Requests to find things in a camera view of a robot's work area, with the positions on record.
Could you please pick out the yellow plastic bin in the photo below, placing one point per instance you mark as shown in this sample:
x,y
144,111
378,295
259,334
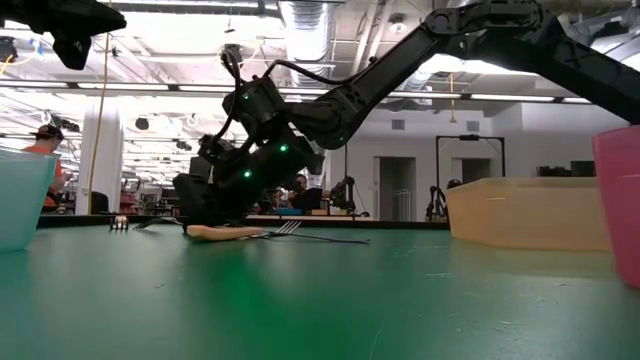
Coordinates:
x,y
530,215

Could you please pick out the white pillar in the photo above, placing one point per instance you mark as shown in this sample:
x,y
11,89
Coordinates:
x,y
100,160

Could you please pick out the person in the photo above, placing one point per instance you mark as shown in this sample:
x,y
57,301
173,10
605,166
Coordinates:
x,y
47,132
307,197
454,184

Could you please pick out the long light bar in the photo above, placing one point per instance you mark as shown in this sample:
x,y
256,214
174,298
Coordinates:
x,y
125,86

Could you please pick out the black round ceiling camera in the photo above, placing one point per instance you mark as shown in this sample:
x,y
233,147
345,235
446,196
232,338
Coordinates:
x,y
231,52

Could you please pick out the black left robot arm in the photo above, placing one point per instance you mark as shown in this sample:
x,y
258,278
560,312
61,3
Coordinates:
x,y
65,15

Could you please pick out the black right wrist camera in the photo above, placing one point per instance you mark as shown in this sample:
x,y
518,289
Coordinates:
x,y
215,149

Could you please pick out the teal plastic bin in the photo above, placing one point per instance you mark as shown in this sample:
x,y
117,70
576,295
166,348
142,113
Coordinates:
x,y
20,200

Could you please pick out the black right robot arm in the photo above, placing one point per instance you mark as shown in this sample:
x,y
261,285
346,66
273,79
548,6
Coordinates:
x,y
500,40

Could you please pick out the black ceiling device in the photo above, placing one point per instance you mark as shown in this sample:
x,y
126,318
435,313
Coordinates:
x,y
7,49

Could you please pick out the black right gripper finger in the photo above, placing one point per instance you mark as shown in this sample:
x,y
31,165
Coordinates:
x,y
227,215
195,200

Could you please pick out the black monitor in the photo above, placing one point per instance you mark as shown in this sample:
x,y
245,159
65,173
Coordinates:
x,y
575,168
200,167

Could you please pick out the grey door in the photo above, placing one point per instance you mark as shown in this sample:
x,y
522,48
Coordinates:
x,y
395,185

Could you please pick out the pink plastic bin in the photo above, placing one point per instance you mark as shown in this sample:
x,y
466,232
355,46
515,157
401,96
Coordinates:
x,y
620,210

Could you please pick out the black background robot arm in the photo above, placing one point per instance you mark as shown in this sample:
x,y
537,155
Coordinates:
x,y
435,202
345,192

